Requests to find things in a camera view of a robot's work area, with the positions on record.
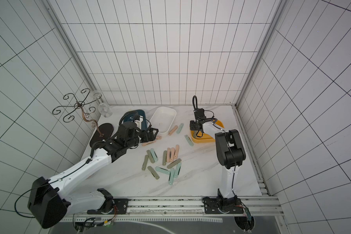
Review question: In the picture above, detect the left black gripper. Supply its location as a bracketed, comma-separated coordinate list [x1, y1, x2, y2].
[126, 128, 159, 148]

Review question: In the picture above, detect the olive knife pair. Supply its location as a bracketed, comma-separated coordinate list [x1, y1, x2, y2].
[147, 150, 155, 163]

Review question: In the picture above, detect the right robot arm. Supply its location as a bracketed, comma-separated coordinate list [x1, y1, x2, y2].
[190, 120, 246, 209]

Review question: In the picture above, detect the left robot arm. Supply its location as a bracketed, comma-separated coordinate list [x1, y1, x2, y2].
[27, 121, 159, 229]

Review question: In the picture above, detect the yellow storage box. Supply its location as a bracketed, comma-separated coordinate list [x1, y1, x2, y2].
[190, 120, 224, 143]

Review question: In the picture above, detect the mint knife by white box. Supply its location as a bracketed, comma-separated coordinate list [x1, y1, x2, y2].
[176, 123, 184, 134]

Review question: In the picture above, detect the mint knife by yellow box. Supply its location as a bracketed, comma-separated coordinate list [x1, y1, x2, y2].
[184, 135, 194, 146]

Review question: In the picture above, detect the white storage box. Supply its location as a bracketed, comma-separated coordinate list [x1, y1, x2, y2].
[150, 106, 177, 135]

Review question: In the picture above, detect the dark teal storage box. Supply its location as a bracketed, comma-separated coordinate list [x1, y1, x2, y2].
[123, 109, 150, 134]

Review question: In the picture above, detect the mint knife left pair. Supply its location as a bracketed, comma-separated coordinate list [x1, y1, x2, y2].
[150, 148, 158, 162]

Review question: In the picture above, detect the pink knife cluster left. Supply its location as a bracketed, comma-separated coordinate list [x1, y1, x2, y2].
[166, 148, 171, 163]

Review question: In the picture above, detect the mint knife lower flat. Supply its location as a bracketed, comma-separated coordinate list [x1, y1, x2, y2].
[155, 166, 171, 175]

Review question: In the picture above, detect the olive knife below pink cluster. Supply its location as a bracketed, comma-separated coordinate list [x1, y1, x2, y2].
[167, 159, 181, 169]

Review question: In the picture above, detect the mint knife lower right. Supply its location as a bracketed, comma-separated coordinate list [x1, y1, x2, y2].
[174, 162, 182, 178]

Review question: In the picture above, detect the black oval rack base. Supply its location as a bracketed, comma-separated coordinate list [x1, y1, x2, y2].
[89, 123, 114, 147]

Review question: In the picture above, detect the mint knife lower vertical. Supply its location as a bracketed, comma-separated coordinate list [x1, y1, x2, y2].
[168, 168, 175, 185]

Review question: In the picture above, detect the clear wine glass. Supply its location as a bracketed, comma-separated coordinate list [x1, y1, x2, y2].
[92, 90, 113, 118]

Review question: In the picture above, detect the metal scroll glass rack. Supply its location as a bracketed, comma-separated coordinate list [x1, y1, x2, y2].
[52, 88, 102, 129]

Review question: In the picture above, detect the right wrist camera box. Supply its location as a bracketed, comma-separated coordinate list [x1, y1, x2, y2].
[194, 108, 206, 121]

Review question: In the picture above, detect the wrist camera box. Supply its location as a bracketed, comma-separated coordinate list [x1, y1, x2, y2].
[194, 108, 206, 121]
[134, 116, 144, 130]

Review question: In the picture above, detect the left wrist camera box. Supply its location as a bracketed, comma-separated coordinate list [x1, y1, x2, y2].
[134, 116, 144, 130]

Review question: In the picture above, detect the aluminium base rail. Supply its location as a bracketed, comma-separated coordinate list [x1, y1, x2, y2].
[67, 196, 283, 218]

